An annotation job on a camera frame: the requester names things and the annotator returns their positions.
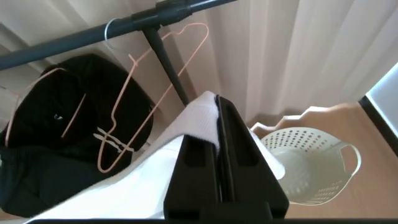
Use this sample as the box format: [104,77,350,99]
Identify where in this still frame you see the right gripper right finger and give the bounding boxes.
[215,94,290,219]

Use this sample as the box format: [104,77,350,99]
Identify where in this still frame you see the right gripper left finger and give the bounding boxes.
[164,135,220,219]

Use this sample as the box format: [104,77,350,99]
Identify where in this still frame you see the white printed T-shirt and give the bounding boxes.
[26,90,286,220]

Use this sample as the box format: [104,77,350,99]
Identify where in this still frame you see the pink clothes hanger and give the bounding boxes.
[97,17,210,174]
[4,67,88,147]

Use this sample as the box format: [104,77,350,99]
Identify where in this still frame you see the black striped shorts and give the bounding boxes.
[0,53,155,218]

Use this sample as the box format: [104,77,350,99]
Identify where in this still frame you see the white laundry basket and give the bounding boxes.
[260,126,363,207]

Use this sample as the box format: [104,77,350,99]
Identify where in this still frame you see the black clothes rack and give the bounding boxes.
[0,0,239,106]

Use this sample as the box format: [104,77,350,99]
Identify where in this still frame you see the beige curtain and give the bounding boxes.
[0,0,398,127]

